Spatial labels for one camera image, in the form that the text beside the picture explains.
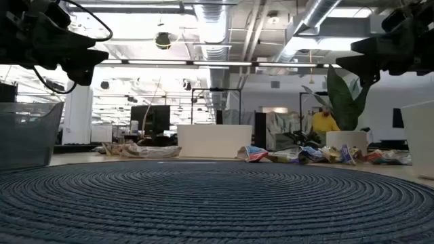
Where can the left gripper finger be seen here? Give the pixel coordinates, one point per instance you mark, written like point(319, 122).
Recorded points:
point(64, 35)
point(84, 64)

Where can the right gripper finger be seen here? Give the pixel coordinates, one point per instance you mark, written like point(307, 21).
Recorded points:
point(368, 66)
point(386, 42)

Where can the small yellow granola bar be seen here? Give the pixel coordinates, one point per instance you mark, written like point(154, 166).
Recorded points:
point(357, 154)

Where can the dark blue granola bar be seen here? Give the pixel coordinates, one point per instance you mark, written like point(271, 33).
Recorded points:
point(347, 155)

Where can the yellow green granola bar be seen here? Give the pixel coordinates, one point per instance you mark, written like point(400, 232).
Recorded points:
point(330, 154)

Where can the silver green granola bar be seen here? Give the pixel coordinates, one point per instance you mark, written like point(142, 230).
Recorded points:
point(396, 157)

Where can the white green granola bar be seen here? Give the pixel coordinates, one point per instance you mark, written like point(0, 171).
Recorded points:
point(285, 155)

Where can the red white blue granola bar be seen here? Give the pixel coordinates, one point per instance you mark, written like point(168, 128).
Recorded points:
point(254, 154)

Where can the black round ceiling lamp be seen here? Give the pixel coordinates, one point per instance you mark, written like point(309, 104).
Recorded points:
point(187, 85)
point(104, 85)

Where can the green snake plant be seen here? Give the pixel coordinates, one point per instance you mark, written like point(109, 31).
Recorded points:
point(342, 101)

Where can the white column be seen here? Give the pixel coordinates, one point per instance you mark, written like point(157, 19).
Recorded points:
point(77, 115)

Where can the yellow hanging pendant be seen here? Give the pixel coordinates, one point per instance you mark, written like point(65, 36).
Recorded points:
point(311, 67)

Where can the black box on shelf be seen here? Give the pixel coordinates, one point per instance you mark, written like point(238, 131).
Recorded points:
point(8, 93)

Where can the white cabinet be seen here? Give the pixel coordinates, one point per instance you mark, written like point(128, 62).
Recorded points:
point(101, 133)

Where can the person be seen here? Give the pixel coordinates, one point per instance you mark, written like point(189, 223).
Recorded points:
point(323, 123)

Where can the white round planter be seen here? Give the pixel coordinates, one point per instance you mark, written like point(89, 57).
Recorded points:
point(346, 139)

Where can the white jug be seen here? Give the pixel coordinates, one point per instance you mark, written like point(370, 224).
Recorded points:
point(134, 127)

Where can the black ceiling speaker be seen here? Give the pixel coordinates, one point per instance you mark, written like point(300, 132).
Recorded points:
point(163, 40)

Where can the large black monitor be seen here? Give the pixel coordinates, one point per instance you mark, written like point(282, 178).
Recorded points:
point(152, 118)

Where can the tall white bin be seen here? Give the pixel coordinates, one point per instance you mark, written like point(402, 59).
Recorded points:
point(420, 142)

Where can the translucent grey plastic bin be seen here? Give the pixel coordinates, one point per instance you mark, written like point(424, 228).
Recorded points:
point(27, 142)

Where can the grey crumpled cover sheet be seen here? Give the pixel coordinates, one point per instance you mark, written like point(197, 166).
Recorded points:
point(285, 123)

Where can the black tower box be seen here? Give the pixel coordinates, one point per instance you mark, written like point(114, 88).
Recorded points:
point(260, 130)

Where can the long ceiling light strip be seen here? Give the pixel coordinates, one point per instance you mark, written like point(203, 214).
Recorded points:
point(220, 63)

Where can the small black monitor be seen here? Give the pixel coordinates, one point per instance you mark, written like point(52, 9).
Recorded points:
point(219, 117)

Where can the white rectangular bin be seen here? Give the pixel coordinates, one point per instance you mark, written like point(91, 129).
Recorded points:
point(213, 142)

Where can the round dark blue woven mat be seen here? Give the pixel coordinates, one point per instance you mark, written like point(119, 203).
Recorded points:
point(217, 203)

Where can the black wall monitor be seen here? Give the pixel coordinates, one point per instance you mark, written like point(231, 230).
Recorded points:
point(398, 118)

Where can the silver slanted ventilation duct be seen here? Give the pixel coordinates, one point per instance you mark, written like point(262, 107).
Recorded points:
point(318, 11)

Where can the black metal frame stand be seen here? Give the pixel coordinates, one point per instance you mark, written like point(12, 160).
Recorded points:
point(217, 89)
point(300, 112)

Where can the grey wall vent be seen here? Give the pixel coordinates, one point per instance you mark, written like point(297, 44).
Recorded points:
point(275, 84)

